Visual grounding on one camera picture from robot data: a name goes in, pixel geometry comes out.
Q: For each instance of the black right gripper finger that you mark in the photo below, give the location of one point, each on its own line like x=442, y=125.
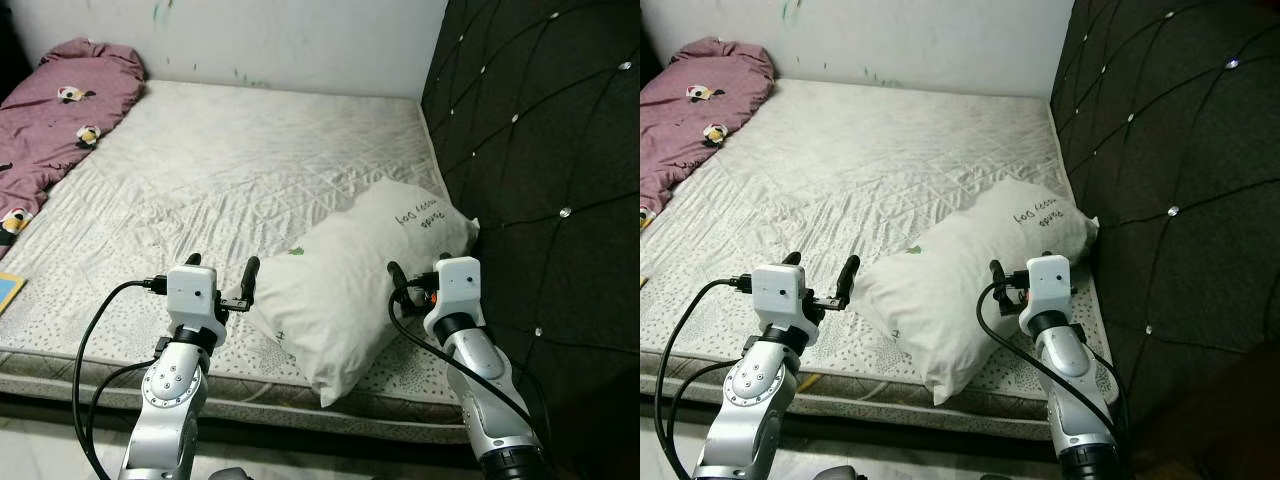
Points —
x=997, y=275
x=396, y=278

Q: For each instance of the white pillow with tree print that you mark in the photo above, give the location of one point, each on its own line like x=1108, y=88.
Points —
x=350, y=280
x=950, y=290

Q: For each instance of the white quilted mattress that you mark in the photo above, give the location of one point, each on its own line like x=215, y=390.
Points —
x=230, y=170
x=900, y=170

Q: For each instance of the grey robot left leg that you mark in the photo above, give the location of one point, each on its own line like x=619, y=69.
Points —
x=840, y=474
x=230, y=474

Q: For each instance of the purple blanket with penguin print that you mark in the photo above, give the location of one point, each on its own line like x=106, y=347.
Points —
x=690, y=120
x=50, y=120

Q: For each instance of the dark tufted headboard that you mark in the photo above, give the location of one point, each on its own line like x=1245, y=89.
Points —
x=540, y=120
x=1180, y=120

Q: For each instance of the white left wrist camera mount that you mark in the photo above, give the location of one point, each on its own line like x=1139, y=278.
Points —
x=780, y=292
x=193, y=292

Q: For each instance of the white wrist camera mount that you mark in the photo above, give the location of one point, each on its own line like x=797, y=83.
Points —
x=193, y=292
x=1048, y=282
x=460, y=285
x=780, y=292

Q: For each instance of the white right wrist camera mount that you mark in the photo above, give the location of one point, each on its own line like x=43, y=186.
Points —
x=1048, y=282
x=460, y=285

